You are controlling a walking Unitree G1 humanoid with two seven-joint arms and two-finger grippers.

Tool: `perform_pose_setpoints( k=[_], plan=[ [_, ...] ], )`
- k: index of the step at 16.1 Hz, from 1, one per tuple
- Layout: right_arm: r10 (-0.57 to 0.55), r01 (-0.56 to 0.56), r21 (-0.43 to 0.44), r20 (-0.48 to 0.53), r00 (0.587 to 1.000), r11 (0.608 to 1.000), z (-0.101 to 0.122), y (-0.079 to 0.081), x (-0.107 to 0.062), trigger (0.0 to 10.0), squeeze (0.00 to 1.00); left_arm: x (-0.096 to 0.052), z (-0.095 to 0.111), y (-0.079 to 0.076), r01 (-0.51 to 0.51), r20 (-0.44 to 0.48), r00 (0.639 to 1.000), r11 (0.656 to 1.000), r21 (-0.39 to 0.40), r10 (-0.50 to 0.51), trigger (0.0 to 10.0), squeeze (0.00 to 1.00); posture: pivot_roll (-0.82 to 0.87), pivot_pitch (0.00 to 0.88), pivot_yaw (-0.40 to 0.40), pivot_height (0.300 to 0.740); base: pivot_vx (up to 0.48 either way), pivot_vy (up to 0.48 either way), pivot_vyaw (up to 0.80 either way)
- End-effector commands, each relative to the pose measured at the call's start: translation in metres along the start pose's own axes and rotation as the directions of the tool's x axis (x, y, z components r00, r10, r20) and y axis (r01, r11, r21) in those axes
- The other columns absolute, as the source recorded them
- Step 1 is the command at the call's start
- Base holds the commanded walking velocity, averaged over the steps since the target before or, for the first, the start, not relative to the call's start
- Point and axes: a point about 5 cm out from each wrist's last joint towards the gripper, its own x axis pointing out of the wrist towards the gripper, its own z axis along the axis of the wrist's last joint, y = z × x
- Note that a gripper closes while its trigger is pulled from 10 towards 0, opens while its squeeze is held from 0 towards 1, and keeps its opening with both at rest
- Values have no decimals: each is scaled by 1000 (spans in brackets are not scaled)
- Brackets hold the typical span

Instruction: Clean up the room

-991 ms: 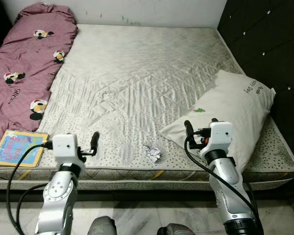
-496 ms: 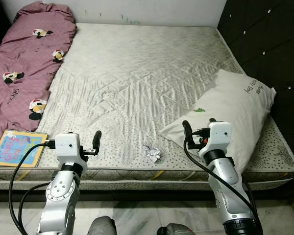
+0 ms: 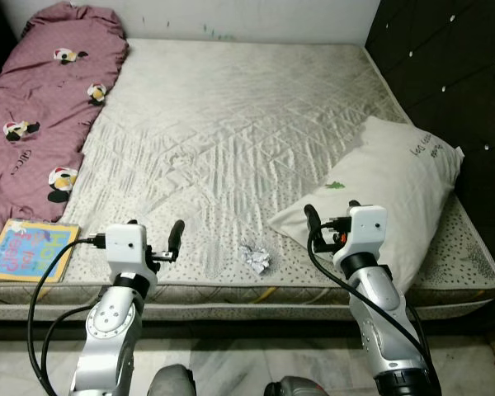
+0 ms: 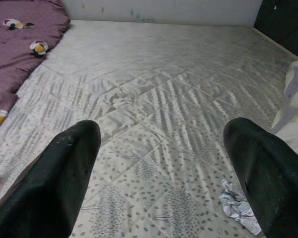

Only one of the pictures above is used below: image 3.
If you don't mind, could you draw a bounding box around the silver right robot leg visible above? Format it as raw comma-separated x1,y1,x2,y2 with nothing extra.
264,375,329,396

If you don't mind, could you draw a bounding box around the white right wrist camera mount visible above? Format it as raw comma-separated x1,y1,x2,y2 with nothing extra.
340,205,389,265

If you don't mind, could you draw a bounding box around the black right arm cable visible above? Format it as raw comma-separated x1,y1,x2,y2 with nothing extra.
307,227,434,372

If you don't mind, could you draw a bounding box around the silver left robot leg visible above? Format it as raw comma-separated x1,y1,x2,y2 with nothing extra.
148,365,197,396

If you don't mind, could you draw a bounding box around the white paper ball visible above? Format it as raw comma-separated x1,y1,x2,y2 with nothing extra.
235,242,271,274

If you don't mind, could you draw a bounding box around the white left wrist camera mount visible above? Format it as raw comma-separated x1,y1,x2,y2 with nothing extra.
105,224,149,285

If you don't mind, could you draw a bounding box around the white quilted mattress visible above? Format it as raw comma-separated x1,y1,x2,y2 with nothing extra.
0,37,495,308

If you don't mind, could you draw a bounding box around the pink cartoon print blanket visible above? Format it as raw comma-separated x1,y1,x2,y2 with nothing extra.
0,2,130,257

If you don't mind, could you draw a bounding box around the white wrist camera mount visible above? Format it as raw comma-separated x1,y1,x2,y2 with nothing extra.
105,224,149,285
340,205,389,265

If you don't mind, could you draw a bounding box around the white pillow with lettering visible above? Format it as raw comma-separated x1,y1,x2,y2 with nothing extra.
268,115,465,295

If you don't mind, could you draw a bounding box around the silver robot leg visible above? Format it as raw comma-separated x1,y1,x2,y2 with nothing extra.
264,375,329,396
148,365,197,396

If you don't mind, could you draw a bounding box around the black tufted headboard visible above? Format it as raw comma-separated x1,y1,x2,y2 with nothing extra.
365,0,495,273

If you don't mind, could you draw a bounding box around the colourful children's book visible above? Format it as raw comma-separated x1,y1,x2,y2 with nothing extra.
0,219,81,284

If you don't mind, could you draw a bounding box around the pale bed base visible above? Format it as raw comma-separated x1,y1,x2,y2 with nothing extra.
0,285,495,323

